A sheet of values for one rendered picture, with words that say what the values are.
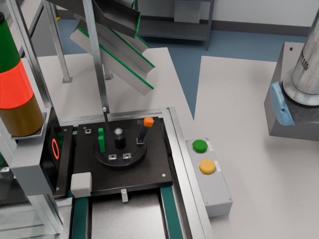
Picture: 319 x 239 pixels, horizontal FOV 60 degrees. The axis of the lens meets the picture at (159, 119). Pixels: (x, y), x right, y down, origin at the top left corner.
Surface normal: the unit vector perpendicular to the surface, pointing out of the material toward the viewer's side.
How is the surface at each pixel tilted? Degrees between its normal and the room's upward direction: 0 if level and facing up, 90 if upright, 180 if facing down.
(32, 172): 90
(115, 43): 90
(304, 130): 90
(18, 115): 90
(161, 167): 0
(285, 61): 46
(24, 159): 0
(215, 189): 0
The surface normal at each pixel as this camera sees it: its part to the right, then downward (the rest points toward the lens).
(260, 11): -0.17, 0.66
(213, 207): 0.15, 0.67
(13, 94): 0.60, 0.54
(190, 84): 0.00, -0.73
